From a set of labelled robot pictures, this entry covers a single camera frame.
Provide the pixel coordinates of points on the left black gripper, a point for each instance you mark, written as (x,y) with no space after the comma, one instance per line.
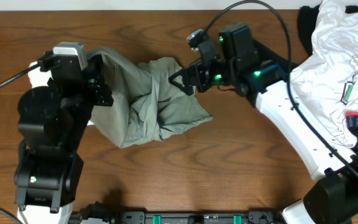
(89,85)

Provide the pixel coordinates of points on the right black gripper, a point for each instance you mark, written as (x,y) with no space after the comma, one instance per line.
(186,73)

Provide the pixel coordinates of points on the grey-green shorts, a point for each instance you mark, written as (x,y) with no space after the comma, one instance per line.
(146,106)

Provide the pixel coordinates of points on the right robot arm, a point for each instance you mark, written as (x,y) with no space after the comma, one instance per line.
(257,74)

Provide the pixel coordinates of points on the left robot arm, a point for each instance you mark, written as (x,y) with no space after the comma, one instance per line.
(52,121)

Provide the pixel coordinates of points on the folded white t-shirt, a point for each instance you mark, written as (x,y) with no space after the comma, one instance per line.
(38,78)

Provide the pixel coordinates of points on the black garment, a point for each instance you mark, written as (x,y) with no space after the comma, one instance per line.
(291,47)

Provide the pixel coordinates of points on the crumpled white shirt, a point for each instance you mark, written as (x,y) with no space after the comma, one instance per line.
(327,82)

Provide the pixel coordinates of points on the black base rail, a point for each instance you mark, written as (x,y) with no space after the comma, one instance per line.
(101,213)

